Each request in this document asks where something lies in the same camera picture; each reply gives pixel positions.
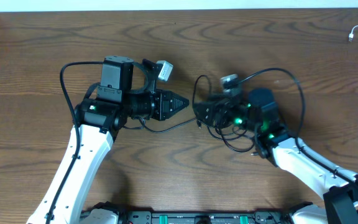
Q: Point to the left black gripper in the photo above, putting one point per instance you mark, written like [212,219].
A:
[159,104]

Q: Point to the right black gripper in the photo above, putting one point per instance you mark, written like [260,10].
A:
[212,112]

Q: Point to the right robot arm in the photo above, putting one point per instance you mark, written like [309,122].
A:
[337,186]

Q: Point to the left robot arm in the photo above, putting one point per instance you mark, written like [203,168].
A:
[127,89]

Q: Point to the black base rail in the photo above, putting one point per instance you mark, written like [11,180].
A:
[197,217]

